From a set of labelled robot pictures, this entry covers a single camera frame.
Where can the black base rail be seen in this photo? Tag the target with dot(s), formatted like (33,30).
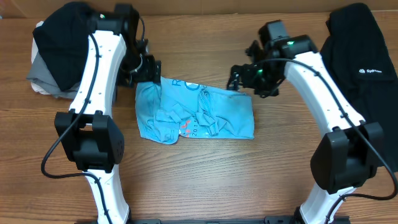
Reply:
(217,220)

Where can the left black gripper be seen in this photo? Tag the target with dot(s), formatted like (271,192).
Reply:
(153,73)

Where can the black folded garment on stack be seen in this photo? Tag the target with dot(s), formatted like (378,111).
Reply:
(62,42)

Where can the light blue printed t-shirt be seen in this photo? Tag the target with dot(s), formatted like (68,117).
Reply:
(175,108)

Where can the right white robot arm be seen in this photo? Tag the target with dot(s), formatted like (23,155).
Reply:
(344,159)

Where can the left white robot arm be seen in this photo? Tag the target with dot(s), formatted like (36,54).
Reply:
(89,136)

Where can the grey folded garment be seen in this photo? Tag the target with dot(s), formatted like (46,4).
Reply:
(42,80)

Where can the black garment with white logo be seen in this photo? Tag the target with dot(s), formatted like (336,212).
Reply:
(356,57)

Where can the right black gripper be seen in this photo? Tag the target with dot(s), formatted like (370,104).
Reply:
(237,76)

